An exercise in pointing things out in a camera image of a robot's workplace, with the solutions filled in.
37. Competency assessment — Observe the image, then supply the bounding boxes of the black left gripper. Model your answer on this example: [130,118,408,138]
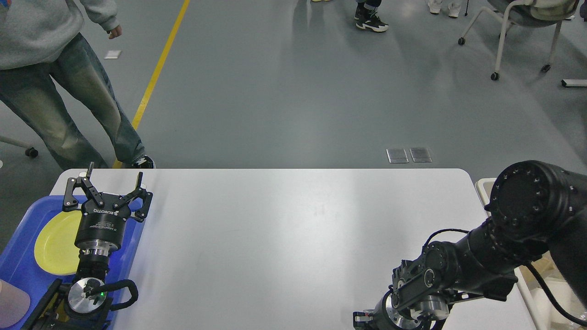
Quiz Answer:
[62,161,154,253]

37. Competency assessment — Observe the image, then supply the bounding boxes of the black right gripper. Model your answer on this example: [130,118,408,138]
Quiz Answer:
[353,294,418,330]

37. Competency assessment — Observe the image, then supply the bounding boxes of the yellow plate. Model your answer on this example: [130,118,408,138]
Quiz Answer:
[34,210,82,275]

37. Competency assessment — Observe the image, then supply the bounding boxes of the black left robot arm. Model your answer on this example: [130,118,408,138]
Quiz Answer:
[22,163,153,330]

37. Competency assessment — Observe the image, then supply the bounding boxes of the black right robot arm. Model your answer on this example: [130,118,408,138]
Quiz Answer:
[353,160,587,330]

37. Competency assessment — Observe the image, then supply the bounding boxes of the office chair caster leg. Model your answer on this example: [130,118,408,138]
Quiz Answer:
[0,135,39,158]

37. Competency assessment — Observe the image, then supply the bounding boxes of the left metal floor plate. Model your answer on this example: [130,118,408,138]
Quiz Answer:
[386,148,410,164]

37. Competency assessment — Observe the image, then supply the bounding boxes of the metal floor plate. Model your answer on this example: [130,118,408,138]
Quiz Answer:
[386,148,410,164]
[409,148,433,163]

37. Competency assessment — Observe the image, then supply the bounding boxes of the person in black clothes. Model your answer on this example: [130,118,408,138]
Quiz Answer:
[0,0,155,171]

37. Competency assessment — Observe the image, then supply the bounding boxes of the right metal floor plate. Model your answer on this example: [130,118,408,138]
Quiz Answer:
[409,148,433,163]

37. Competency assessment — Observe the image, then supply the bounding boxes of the beige plastic bin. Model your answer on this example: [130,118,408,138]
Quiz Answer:
[475,178,587,330]

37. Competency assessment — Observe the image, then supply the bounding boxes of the people's feet in background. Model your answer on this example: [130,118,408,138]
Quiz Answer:
[311,0,463,33]

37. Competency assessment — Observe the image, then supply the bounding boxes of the white metal bar on floor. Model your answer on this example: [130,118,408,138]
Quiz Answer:
[560,79,587,88]

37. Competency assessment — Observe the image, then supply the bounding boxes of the grey office chair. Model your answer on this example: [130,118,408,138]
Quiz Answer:
[458,0,579,81]

